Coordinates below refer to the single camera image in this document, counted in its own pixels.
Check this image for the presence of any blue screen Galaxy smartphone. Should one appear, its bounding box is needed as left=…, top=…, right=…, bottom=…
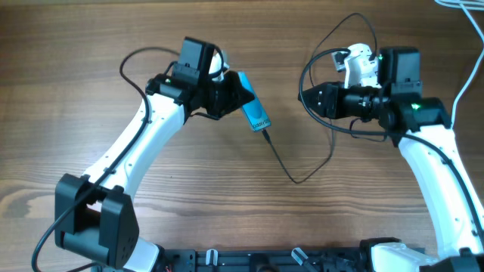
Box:
left=237, top=72, right=271, bottom=132

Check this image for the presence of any black USB charging cable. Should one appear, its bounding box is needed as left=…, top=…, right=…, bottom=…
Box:
left=261, top=12, right=379, bottom=185

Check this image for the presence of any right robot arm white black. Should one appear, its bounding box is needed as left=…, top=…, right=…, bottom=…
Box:
left=298, top=44, right=483, bottom=271

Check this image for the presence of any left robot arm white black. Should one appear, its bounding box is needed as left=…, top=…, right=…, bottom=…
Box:
left=48, top=37, right=254, bottom=271

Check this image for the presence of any white power strip cord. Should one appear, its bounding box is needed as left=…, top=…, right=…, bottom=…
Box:
left=434, top=0, right=484, bottom=118

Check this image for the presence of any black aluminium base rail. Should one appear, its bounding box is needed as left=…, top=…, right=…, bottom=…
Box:
left=165, top=247, right=368, bottom=272

